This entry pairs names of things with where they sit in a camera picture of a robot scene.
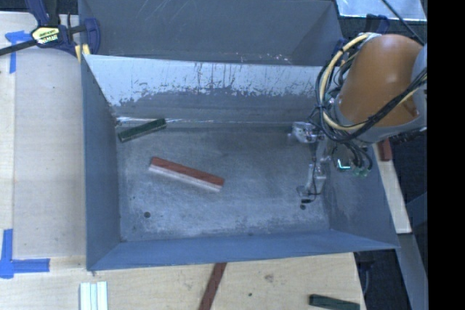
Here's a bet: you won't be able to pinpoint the dark green flat block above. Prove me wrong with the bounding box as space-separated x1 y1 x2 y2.
308 294 361 310
117 118 168 144

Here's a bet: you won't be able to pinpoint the grey metal bin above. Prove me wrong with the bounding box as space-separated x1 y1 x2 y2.
76 0 401 272

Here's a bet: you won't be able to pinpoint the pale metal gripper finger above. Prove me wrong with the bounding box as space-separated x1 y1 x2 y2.
290 121 325 146
296 162 328 210

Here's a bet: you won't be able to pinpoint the red-brown flat block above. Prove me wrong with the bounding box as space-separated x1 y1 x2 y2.
377 137 395 162
147 156 225 193
198 262 228 310

